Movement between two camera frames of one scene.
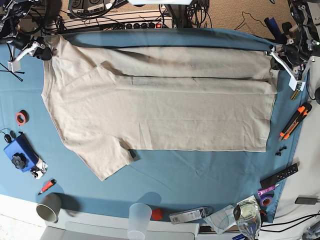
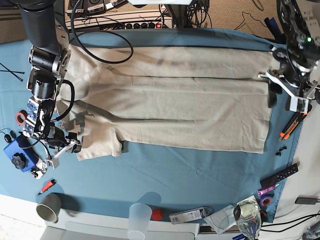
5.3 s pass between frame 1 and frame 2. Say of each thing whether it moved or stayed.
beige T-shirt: stayed
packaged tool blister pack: stayed
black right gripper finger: moved
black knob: stayed
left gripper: moved
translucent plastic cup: stayed
